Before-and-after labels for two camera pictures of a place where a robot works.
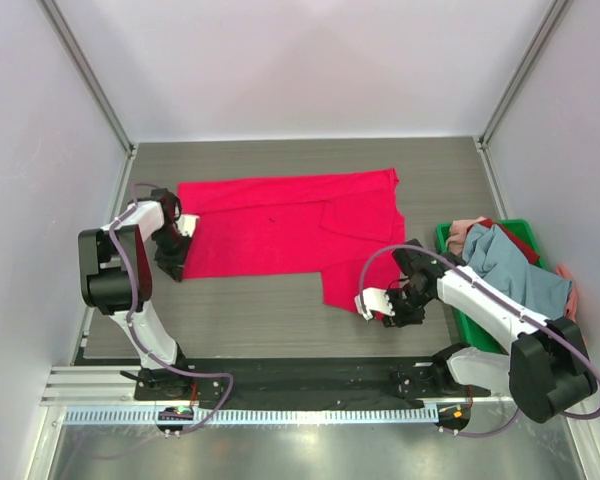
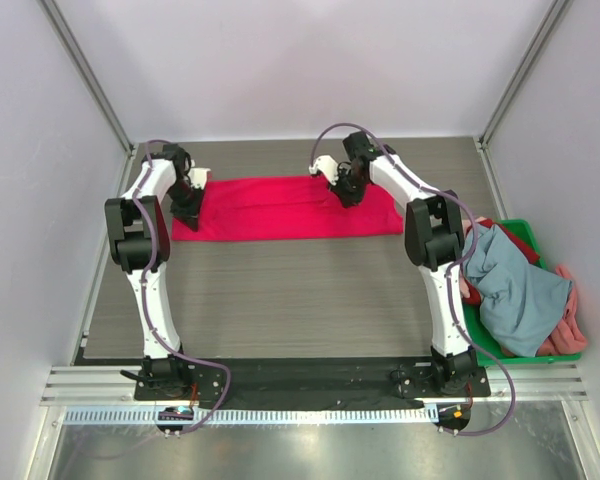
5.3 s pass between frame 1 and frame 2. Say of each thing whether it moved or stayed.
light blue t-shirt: stayed
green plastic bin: stayed
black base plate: stayed
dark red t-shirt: stayed
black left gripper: moved
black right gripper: moved
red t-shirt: moved
